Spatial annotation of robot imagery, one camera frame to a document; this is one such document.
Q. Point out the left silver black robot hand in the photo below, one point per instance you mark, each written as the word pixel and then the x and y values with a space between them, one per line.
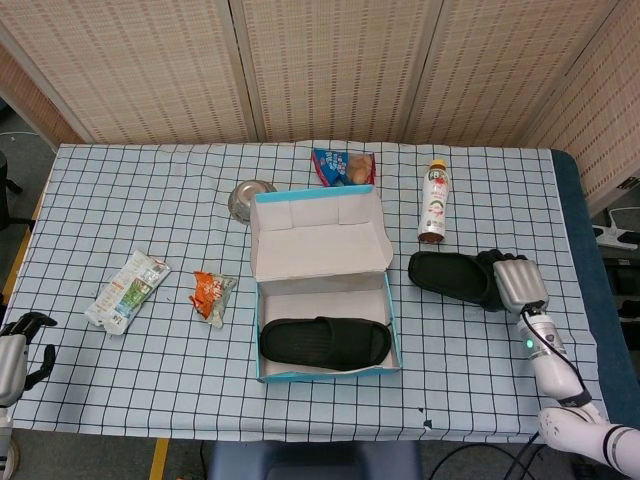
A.
pixel 10 365

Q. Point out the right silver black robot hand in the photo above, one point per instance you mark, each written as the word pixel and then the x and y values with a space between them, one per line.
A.
pixel 520 285

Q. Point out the black rubber slipper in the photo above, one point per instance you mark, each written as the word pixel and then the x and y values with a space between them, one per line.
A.
pixel 300 345
pixel 445 275

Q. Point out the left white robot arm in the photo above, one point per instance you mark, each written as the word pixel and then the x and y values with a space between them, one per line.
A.
pixel 5 440

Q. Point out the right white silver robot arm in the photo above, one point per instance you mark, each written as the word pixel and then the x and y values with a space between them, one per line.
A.
pixel 555 375

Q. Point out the blue cardboard shoe box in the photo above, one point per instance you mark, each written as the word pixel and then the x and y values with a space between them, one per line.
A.
pixel 320 250

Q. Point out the blue padded table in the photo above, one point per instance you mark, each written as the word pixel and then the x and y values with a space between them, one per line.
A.
pixel 575 225

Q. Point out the white chair base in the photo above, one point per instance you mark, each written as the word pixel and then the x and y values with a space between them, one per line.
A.
pixel 617 225

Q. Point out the white drink bottle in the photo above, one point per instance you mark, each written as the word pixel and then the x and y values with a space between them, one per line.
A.
pixel 434 205

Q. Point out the white green snack package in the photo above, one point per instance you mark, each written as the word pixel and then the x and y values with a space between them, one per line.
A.
pixel 127 295

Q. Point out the black stand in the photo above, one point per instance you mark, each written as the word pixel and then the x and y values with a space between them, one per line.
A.
pixel 4 180

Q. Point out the crumpled orange snack bag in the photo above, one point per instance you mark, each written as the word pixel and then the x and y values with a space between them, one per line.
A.
pixel 212 297

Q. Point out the blue red snack bag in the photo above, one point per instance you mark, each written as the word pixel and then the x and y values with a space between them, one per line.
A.
pixel 340 165

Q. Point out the blue checked tablecloth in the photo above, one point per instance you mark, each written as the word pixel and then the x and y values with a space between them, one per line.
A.
pixel 150 200

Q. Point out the blue padded seat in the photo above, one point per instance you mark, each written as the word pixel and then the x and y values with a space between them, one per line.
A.
pixel 310 460

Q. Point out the stainless steel bowl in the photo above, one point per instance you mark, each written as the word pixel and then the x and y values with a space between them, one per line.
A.
pixel 245 197

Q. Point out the woven folding screen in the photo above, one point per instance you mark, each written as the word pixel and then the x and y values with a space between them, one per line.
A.
pixel 325 65

